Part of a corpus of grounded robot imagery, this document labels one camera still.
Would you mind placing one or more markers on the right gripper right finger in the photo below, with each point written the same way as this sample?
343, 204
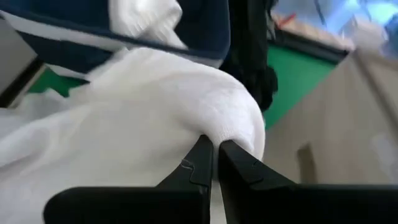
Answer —
295, 205

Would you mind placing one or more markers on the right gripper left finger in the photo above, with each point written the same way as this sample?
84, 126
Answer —
140, 205

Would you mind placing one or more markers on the beige fabric storage box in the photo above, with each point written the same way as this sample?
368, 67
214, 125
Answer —
342, 124

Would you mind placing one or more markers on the black garment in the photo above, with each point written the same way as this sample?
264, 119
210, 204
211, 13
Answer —
248, 62

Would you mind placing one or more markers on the navy fabric storage box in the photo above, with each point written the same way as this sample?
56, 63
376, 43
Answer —
205, 25

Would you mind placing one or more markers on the small white garment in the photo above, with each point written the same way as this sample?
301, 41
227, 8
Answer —
146, 18

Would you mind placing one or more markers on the green table mat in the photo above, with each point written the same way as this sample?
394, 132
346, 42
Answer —
295, 81

